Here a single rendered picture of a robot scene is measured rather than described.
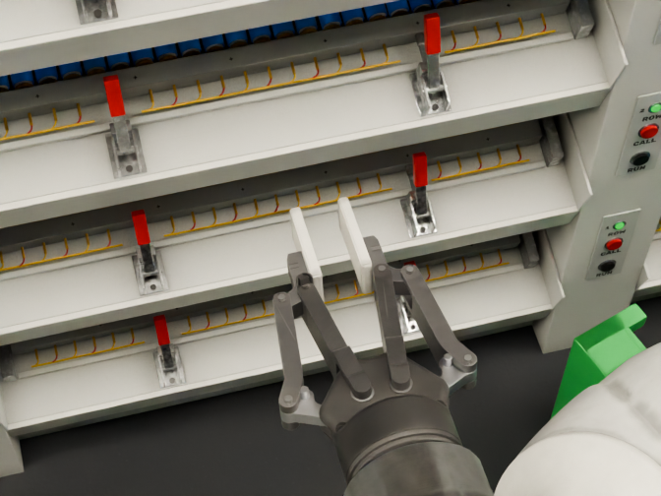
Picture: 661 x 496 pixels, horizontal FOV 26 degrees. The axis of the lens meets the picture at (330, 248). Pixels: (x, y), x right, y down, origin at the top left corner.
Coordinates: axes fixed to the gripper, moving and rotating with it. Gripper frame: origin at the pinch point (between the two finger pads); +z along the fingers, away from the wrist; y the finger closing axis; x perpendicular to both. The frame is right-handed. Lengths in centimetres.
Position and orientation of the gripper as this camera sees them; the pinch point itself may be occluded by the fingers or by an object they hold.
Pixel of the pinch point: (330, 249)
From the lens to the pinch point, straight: 101.0
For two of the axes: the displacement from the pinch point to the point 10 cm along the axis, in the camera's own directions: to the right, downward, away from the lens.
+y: 9.7, -2.1, 1.3
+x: -0.5, -6.9, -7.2
